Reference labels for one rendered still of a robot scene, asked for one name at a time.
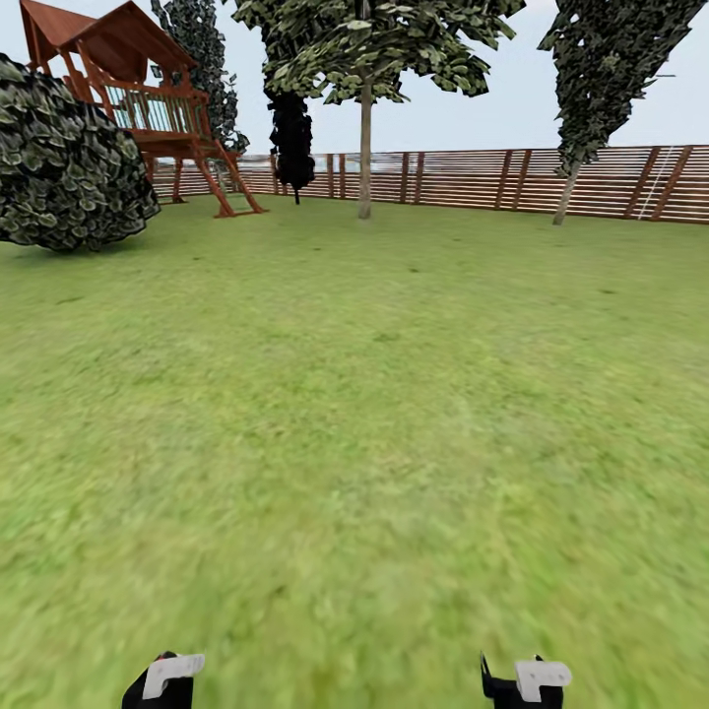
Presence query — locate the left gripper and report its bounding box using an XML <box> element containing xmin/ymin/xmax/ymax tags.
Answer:
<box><xmin>121</xmin><ymin>672</ymin><xmax>194</xmax><ymax>709</ymax></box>

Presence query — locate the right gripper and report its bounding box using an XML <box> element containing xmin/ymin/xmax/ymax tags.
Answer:
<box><xmin>482</xmin><ymin>670</ymin><xmax>562</xmax><ymax>709</ymax></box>

